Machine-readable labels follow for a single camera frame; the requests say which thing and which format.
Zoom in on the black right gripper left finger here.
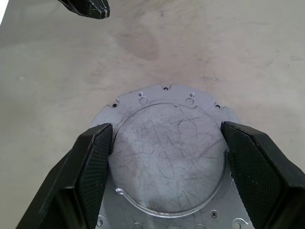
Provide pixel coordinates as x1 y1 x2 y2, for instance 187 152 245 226
16 123 114 229

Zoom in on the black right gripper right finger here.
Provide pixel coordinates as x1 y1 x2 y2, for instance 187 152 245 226
220 121 305 229

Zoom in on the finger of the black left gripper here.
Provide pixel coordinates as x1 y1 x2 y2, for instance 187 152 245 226
59 0 111 20

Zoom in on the round metal part farther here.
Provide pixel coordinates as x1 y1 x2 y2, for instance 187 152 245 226
89 83 251 229

